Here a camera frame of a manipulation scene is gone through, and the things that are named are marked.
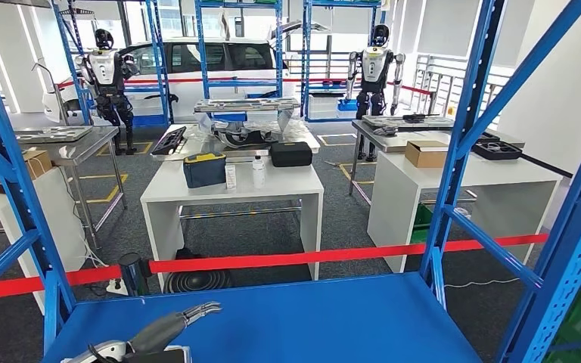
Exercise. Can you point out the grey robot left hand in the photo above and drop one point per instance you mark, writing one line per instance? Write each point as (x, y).
(165, 325)

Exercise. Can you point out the black wedge-shaped part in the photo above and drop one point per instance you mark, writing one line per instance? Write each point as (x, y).
(160, 356)

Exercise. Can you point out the large blue steel shelf rack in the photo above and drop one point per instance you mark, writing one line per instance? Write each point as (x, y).
(320, 320)

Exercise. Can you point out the blue background shelf rack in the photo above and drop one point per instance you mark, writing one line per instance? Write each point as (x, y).
(203, 50)
(160, 65)
(306, 60)

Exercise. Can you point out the black round base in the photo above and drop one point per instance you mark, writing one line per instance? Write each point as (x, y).
(198, 281)

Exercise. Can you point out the white power strip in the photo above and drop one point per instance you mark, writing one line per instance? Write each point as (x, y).
(116, 287)

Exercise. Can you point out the red barrier tape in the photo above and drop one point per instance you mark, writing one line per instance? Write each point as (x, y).
(270, 259)

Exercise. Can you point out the white low cabinet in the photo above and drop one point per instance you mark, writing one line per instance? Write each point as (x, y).
(55, 215)

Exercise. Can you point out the blue and yellow tool bag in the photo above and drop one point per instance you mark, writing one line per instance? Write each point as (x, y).
(204, 173)

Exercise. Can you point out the small white carton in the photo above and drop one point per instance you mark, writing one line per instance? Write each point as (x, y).
(231, 177)

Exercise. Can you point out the white plastic bottle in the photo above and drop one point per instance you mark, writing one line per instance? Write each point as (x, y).
(258, 174)

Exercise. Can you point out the white table with blue bag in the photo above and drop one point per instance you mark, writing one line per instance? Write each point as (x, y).
(280, 183)

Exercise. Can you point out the black slotted tray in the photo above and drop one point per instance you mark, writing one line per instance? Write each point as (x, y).
(169, 140)

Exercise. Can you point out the steel table with cardboard box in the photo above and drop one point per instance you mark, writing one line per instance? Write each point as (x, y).
(90, 148)

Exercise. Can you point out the open cardboard box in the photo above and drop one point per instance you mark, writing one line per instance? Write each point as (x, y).
(37, 163)

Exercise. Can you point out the black zip case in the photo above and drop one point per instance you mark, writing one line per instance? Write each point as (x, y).
(291, 154)

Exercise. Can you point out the flat silver metal panel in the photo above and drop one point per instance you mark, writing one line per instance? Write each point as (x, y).
(52, 134)

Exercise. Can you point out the table with plastic wrap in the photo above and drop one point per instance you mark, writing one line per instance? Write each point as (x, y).
(300, 134)

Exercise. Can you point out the silver car body panel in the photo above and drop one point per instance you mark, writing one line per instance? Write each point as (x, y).
(245, 105)

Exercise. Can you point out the humanoid robot with dark legs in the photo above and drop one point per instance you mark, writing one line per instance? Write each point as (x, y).
(107, 80)

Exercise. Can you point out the white storage bin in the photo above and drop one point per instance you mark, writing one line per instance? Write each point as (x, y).
(324, 106)

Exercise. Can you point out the small green bin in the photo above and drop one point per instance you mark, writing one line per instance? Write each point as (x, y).
(422, 223)

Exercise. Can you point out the white car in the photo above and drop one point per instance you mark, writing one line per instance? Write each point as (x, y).
(240, 57)

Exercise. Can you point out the blue storage bin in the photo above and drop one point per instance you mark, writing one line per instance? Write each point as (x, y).
(347, 105)

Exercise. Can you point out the steel table with metal panel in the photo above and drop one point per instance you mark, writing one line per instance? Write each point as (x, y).
(396, 143)

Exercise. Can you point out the closed cardboard box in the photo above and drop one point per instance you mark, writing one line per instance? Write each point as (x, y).
(426, 155)

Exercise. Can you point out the grey metal panel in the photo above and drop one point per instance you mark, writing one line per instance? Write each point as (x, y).
(406, 121)

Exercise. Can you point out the humanoid robot with silver arms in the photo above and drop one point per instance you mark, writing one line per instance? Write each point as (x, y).
(375, 70)

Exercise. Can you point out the white table with cardboard box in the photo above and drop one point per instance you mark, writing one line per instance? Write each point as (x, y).
(496, 175)

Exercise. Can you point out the black parts tray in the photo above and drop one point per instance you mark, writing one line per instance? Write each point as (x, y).
(496, 150)

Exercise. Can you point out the dark barrier post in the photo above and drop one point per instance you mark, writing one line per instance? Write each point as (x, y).
(134, 275)

